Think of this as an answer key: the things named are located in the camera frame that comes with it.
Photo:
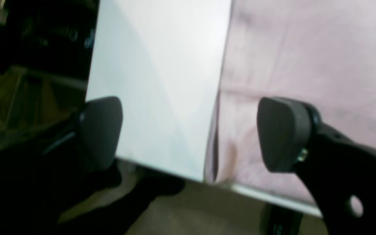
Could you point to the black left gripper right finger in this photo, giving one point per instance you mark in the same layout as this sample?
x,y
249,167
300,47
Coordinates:
x,y
339,173

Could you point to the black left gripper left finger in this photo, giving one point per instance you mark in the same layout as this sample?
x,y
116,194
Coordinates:
x,y
39,177

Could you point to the mauve t-shirt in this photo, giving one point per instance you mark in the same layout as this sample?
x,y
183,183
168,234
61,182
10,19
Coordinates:
x,y
318,51

